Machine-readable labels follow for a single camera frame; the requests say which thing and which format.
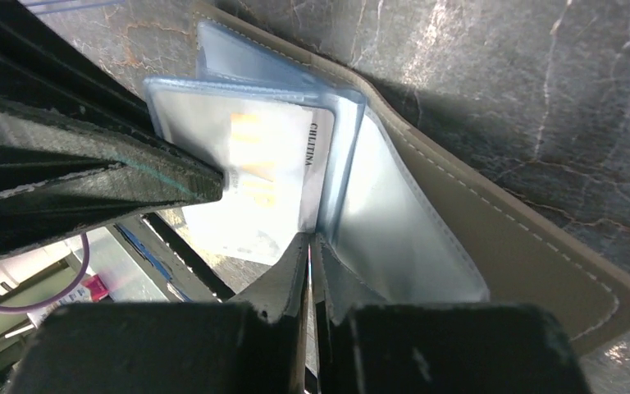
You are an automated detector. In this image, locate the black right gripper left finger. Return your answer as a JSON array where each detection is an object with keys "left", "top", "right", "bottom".
[{"left": 7, "top": 233, "right": 310, "bottom": 393}]

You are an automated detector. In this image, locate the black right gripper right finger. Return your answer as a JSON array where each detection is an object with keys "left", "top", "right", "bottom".
[{"left": 313, "top": 236, "right": 590, "bottom": 393}]

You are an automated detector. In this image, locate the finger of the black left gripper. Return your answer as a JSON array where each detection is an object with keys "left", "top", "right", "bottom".
[
  {"left": 0, "top": 98, "right": 224, "bottom": 259},
  {"left": 0, "top": 1, "right": 155, "bottom": 145}
]

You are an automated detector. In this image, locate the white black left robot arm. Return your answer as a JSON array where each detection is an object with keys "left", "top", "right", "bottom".
[{"left": 0, "top": 1, "right": 223, "bottom": 294}]

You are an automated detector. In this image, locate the clear plastic card sleeve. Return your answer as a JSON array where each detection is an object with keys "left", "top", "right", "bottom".
[{"left": 20, "top": 0, "right": 122, "bottom": 15}]

